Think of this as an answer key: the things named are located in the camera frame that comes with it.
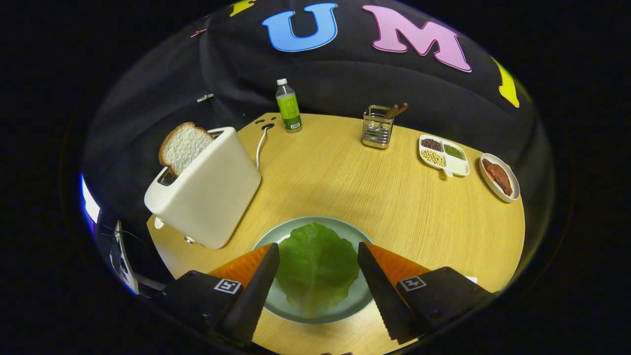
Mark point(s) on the white bread slice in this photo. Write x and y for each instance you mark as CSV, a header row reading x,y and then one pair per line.
x,y
185,148

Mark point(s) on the white square plate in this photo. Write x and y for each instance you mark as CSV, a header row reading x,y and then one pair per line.
x,y
472,280

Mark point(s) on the pile of yellow soybeans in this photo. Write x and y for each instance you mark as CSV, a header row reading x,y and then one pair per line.
x,y
434,158

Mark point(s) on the small white tag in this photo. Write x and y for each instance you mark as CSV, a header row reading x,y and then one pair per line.
x,y
205,97

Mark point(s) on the green label plastic bottle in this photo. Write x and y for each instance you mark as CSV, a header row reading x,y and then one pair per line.
x,y
288,108

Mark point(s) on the brown meat piece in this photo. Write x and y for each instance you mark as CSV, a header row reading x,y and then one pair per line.
x,y
499,176

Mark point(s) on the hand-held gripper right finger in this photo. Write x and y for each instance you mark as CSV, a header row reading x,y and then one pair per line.
x,y
384,296

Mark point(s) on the white toaster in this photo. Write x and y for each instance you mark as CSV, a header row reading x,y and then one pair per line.
x,y
207,197

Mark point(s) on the pile of green beans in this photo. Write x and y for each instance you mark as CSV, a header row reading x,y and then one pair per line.
x,y
453,151

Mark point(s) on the pile of dark red beans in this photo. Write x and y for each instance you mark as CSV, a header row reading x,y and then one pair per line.
x,y
432,144

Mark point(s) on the grey-green round plate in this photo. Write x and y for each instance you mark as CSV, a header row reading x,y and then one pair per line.
x,y
355,303

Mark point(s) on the green lettuce leaf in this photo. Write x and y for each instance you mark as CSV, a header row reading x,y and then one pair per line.
x,y
315,266

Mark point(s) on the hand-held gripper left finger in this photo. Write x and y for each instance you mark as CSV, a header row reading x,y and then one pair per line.
x,y
254,301

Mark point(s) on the white divided dish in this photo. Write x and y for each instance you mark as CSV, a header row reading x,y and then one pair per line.
x,y
458,166

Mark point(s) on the small white round plate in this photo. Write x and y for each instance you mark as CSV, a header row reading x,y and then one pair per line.
x,y
494,190

